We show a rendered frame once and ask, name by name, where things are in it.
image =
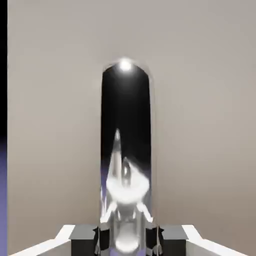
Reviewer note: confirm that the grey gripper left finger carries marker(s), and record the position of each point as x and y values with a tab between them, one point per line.
82	242

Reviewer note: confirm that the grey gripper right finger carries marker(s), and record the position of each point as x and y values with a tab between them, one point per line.
176	242

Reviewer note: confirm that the beige cabinet door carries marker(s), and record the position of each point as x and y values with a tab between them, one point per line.
50	100

